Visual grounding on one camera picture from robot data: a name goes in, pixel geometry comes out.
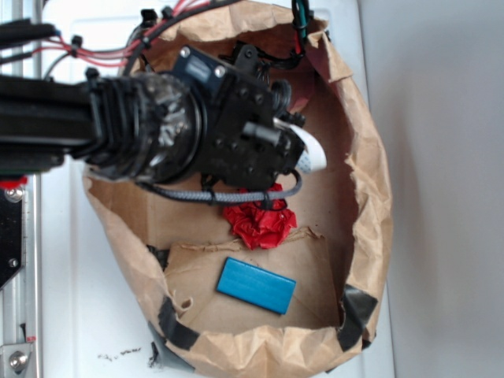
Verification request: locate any aluminium frame rail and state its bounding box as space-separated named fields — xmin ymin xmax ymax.
xmin=0 ymin=0 xmax=43 ymax=378

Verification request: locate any grey braided cable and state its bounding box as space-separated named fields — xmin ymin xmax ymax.
xmin=135 ymin=169 xmax=304 ymax=206

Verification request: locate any blue rectangular block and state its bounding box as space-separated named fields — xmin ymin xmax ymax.
xmin=217 ymin=258 xmax=296 ymax=315

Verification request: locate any white ribbon cable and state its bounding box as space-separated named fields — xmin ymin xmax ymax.
xmin=274 ymin=117 xmax=328 ymax=173

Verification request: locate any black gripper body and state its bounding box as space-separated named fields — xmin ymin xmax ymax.
xmin=171 ymin=44 xmax=305 ymax=188

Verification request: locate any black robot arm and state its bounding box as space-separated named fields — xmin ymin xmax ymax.
xmin=1 ymin=45 xmax=305 ymax=191

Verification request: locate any brown paper bag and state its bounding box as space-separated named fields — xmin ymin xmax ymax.
xmin=83 ymin=19 xmax=393 ymax=377

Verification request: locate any red and black wire bundle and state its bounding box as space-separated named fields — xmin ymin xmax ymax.
xmin=0 ymin=0 xmax=245 ymax=82

